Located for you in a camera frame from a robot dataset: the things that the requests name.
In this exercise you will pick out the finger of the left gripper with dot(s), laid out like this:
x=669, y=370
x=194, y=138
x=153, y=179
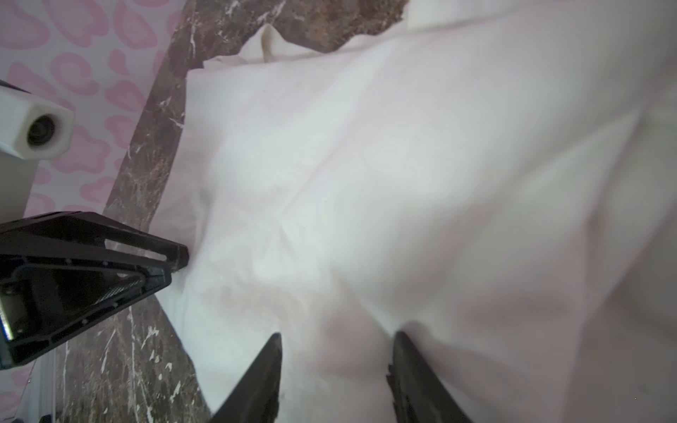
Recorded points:
x=46, y=301
x=57, y=234

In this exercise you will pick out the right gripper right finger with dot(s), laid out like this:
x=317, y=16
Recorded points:
x=418, y=394

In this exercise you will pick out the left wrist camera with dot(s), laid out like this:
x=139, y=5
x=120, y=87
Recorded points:
x=33, y=128

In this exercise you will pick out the white t-shirt with black print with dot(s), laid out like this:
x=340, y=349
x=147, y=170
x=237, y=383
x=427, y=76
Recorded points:
x=497, y=180

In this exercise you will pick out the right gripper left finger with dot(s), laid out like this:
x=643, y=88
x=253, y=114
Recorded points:
x=256, y=397

